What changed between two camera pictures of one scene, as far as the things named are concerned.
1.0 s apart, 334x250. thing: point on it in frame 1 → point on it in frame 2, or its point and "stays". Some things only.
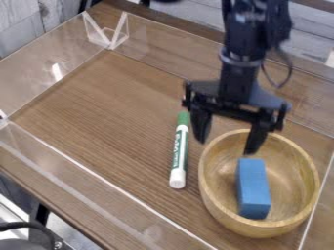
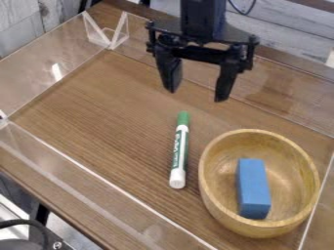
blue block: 251,188 stays
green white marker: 178,172 stays
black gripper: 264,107 → 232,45
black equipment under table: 41,239 stays
